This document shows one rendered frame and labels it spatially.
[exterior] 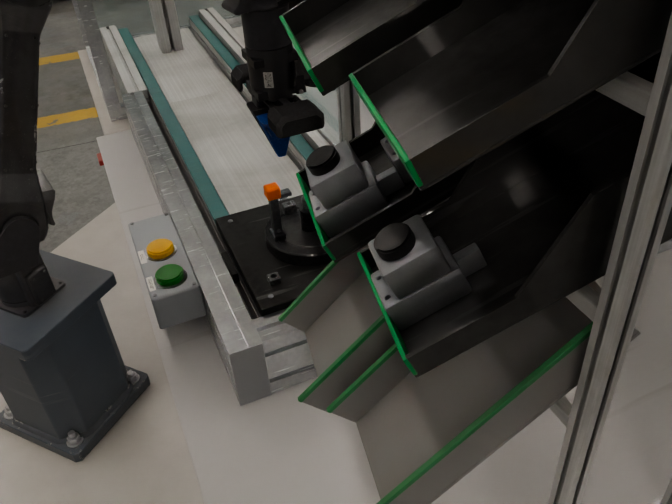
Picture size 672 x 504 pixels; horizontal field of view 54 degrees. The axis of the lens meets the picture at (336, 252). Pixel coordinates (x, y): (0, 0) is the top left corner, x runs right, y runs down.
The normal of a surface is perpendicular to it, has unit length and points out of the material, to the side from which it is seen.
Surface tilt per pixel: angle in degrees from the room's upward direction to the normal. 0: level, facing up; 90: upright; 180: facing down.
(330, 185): 91
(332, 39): 25
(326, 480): 0
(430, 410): 45
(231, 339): 0
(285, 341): 90
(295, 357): 90
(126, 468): 0
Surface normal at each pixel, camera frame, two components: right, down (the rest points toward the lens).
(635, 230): -0.92, 0.28
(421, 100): -0.46, -0.64
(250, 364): 0.40, 0.54
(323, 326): -0.73, -0.43
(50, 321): -0.06, -0.79
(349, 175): 0.17, 0.61
